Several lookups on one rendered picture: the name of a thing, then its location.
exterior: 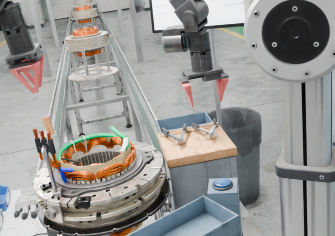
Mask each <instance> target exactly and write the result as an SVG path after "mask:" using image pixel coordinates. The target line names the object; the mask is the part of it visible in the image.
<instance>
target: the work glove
mask: <svg viewBox="0 0 335 236"><path fill-rule="evenodd" d="M20 191H21V195H20V196H19V197H18V198H17V200H16V202H15V213H14V217H18V216H19V213H20V212H22V215H21V218H22V219H23V220H24V219H26V218H27V215H28V210H30V213H31V217H32V218H36V217H37V207H38V203H37V199H36V194H35V192H34V188H33V185H32V186H29V187H26V188H22V189H21V190H20Z"/></svg>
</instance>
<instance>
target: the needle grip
mask: <svg viewBox="0 0 335 236"><path fill-rule="evenodd" d="M42 119H43V122H44V125H45V128H46V131H47V134H48V132H51V135H54V134H55V133H54V130H53V127H52V123H51V120H50V117H49V116H44V117H43V118H42Z"/></svg>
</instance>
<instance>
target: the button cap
mask: <svg viewBox="0 0 335 236"><path fill-rule="evenodd" d="M230 185H231V181H230V179H228V178H218V179H216V180H215V181H214V186H215V187H217V188H227V187H229V186H230Z"/></svg>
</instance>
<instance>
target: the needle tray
mask: <svg viewBox="0 0 335 236"><path fill-rule="evenodd" d="M239 234H240V225H239V215H238V214H236V213H234V212H232V211H231V210H229V209H227V208H225V207H224V206H222V205H220V204H218V203H216V202H215V201H213V200H211V199H209V198H208V197H206V196H202V197H200V198H198V199H196V200H194V201H192V202H190V203H188V204H186V205H184V206H182V207H180V208H178V209H177V210H175V211H173V212H171V213H169V214H167V215H165V216H163V217H161V218H159V219H157V220H155V221H153V222H151V223H150V224H148V225H146V226H144V227H142V228H140V229H138V230H136V231H134V232H132V233H130V234H128V235H126V236H237V235H239Z"/></svg>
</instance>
